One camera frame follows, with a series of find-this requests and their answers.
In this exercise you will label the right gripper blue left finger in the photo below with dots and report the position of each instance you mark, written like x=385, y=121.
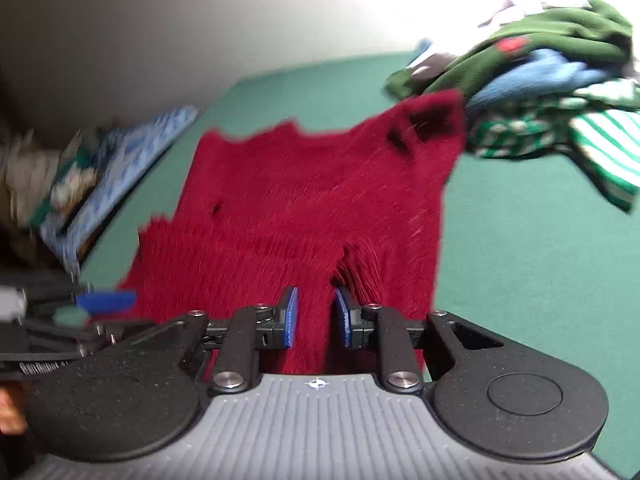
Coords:
x=249, y=332

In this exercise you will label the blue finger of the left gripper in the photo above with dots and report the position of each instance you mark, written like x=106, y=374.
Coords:
x=105, y=301
x=71, y=317

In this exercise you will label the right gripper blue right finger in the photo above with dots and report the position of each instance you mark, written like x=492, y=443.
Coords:
x=385, y=332

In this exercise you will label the dark red knit sweater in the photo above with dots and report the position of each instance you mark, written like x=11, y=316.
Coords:
x=359, y=209

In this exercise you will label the person's left hand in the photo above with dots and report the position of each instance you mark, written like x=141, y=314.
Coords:
x=12, y=418

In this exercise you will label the white work gloves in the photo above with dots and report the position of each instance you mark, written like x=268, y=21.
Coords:
x=68, y=192

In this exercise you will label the white patterned bag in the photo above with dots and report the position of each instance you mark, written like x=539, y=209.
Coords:
x=29, y=172

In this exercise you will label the blue white checkered towel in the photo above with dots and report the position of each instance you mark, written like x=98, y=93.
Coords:
x=121, y=156

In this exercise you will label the green bed sheet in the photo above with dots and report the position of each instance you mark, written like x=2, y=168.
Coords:
x=531, y=250

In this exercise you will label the green white striped garment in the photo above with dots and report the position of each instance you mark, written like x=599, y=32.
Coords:
x=596, y=126

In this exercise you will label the light blue garment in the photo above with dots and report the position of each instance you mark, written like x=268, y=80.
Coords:
x=542, y=73

